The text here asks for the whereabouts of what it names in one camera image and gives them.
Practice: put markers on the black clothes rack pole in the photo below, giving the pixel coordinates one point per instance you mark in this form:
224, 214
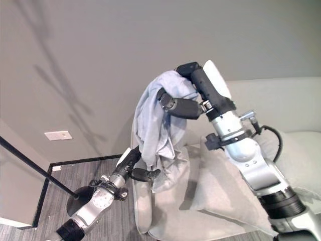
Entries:
35, 167

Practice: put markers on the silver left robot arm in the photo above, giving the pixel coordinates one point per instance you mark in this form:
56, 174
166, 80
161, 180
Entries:
96, 200

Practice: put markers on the light grey back cushion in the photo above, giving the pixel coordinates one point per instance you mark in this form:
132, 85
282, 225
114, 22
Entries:
298, 160

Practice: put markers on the light grey square cushion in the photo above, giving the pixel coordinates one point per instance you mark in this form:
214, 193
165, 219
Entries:
220, 185

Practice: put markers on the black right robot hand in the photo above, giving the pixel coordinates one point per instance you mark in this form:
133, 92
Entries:
208, 90

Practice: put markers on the black baseboard strip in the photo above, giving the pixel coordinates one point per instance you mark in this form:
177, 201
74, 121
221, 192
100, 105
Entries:
50, 175

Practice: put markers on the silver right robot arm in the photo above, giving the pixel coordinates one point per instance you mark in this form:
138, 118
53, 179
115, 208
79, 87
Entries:
253, 165

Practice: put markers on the black round rack base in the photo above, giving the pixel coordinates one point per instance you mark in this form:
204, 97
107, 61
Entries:
80, 200

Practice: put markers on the light blue garment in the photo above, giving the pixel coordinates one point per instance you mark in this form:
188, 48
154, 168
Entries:
155, 125

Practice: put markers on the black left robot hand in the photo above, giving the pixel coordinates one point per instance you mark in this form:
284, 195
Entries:
133, 167

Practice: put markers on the light grey sofa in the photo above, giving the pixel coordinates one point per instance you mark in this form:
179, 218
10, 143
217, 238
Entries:
250, 125

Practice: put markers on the white wall outlet plate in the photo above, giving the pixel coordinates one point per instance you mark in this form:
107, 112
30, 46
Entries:
58, 135

